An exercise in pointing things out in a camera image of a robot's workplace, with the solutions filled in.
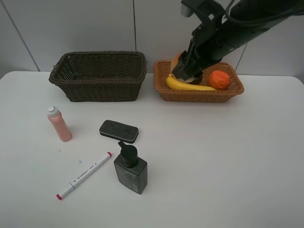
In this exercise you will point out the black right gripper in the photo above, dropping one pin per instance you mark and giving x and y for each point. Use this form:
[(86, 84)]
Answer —
[(209, 44)]

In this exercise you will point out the red yellow peach fruit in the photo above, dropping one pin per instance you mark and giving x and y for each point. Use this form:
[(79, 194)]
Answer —
[(174, 63)]

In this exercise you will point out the yellow banana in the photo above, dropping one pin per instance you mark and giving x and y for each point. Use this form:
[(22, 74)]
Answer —
[(174, 84)]

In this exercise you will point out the orange mandarin fruit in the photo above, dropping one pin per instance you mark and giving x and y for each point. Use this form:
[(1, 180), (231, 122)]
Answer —
[(219, 80)]

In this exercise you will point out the black felt whiteboard eraser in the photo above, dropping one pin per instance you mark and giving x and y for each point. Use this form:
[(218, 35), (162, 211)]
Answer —
[(119, 131)]

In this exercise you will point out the dark green pump bottle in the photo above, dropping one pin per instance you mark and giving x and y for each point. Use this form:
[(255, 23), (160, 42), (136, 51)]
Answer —
[(131, 170)]

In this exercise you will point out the dark purple mangosteen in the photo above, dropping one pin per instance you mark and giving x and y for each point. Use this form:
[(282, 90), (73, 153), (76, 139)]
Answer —
[(196, 81)]

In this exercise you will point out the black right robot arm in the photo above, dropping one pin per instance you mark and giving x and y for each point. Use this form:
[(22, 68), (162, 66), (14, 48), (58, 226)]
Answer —
[(251, 18)]

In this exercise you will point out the light orange wicker basket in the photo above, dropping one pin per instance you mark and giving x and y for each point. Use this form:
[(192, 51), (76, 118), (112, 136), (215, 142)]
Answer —
[(163, 68)]

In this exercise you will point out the dark brown wicker basket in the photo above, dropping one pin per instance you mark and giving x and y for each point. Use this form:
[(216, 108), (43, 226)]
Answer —
[(101, 76)]

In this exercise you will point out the pink bottle white cap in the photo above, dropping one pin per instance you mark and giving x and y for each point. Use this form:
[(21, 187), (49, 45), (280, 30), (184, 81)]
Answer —
[(55, 117)]

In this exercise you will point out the white marker pink caps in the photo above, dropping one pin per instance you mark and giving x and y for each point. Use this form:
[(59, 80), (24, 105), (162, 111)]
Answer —
[(83, 176)]

